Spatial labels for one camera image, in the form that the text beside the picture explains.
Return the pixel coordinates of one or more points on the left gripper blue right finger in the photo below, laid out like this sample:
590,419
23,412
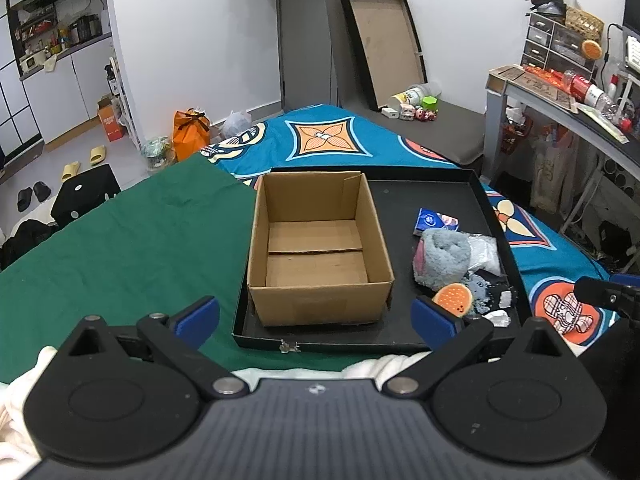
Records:
432,323

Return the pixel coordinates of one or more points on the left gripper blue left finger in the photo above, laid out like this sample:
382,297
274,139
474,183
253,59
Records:
195,324

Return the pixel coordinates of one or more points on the white plastic bag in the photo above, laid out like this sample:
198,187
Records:
498,318

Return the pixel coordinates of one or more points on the clear bubble wrap bag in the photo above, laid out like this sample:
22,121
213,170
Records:
484,254

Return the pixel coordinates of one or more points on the orange slice plush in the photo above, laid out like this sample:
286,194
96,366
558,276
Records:
455,298

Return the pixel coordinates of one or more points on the grey fluffy plush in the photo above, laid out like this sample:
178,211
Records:
442,257

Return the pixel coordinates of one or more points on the large black shallow tray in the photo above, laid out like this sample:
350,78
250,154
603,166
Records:
398,193

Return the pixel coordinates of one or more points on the green cloth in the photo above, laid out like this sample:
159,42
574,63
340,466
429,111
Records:
173,238

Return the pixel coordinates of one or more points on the blue tissue pack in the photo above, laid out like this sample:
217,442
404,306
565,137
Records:
430,219

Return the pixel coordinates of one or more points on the open brown cardboard box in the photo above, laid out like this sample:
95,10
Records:
317,250

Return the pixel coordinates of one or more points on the black stool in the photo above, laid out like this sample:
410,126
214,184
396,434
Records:
82,193

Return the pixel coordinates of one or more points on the orange bag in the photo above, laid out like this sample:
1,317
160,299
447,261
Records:
191,132

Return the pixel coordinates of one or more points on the yellow slipper right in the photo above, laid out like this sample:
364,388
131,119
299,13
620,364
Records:
97,155

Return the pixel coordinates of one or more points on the yellow slipper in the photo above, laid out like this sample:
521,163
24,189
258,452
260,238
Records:
70,170
97,155

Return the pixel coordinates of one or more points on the yellow slipper left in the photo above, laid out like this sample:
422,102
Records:
70,170

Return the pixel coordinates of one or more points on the black slipper pair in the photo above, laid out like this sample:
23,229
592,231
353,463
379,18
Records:
39,190

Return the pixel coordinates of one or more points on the red round toy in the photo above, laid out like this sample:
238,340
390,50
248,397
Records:
423,115

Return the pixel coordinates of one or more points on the clear plastic bag on floor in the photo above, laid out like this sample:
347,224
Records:
235,123

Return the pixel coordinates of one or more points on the blue patterned blanket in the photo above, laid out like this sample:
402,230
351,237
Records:
325,136

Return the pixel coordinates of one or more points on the white small box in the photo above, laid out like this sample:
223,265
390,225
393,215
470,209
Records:
389,112

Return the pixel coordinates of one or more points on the red plastic bottle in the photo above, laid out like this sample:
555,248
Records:
584,91

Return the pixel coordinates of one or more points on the green lidded jar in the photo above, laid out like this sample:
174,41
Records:
430,103

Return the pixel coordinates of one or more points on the grey desk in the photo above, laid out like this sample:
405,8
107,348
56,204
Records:
511,81

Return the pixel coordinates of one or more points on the white bottle on bench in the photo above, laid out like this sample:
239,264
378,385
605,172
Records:
414,95

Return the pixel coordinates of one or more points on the orange carton on floor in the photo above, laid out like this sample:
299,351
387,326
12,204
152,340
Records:
113,129

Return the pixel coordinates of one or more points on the grey drawer organizer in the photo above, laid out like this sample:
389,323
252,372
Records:
550,45

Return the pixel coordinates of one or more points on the woven basket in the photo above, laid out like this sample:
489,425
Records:
587,24

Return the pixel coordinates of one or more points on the black lid leaning on wall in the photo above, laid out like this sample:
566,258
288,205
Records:
386,46

